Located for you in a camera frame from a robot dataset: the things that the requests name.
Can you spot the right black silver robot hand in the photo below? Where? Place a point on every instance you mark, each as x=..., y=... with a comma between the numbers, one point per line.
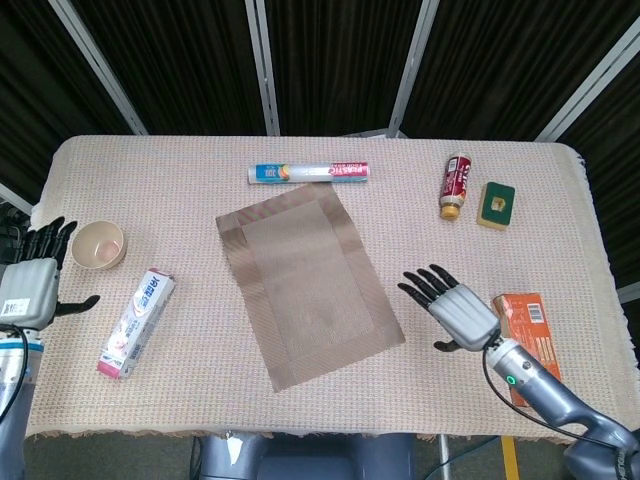
x=462, y=315

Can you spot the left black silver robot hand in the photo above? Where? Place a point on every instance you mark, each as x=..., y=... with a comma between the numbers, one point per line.
x=27, y=292

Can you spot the light brown bowl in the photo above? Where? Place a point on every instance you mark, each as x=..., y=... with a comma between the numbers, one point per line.
x=99, y=246

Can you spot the brown woven placemat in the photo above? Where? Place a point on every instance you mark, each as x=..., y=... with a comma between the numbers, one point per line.
x=305, y=285

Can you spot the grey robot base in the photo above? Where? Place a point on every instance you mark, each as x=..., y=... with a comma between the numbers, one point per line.
x=300, y=457

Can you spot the orange snack box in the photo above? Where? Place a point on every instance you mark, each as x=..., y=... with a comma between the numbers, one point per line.
x=530, y=320

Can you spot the white pink toothpaste box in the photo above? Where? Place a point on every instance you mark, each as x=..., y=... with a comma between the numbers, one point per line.
x=137, y=322

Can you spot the green yellow sponge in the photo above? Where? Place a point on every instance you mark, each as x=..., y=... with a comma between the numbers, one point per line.
x=496, y=205

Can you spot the red bottle with yellow cap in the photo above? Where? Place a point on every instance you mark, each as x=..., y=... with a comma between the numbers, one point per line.
x=455, y=185

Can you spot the metal table leg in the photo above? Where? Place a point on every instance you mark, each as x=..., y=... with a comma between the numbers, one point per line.
x=443, y=457

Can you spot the beige woven tablecloth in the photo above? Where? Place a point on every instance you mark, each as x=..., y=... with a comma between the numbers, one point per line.
x=175, y=200

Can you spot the dark screen panel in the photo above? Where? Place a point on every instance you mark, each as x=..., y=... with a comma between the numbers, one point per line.
x=340, y=60
x=35, y=100
x=617, y=150
x=175, y=65
x=500, y=60

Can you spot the plastic wrap roll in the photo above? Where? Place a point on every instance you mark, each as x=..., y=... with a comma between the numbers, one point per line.
x=307, y=172

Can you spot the white screen frame post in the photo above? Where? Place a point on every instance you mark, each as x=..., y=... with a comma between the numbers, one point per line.
x=15, y=196
x=100, y=65
x=411, y=65
x=630, y=292
x=585, y=85
x=264, y=65

